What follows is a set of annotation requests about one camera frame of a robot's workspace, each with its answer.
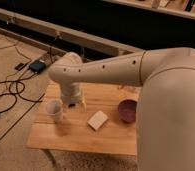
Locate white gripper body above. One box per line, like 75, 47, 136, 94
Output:
60, 83, 82, 104

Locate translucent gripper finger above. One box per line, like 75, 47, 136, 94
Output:
79, 101, 86, 112
60, 104, 64, 120

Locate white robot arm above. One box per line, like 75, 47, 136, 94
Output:
49, 48, 195, 171

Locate white rectangular block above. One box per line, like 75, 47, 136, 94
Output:
87, 111, 108, 131

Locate wooden table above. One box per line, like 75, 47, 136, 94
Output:
27, 81, 139, 155

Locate blue black power box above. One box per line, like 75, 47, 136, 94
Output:
29, 60, 46, 73

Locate dark red bowl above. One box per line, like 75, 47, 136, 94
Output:
118, 99, 137, 123

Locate small black adapter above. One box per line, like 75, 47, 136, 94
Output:
15, 63, 26, 71

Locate black floor cables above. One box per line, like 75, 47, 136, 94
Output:
0, 49, 59, 151

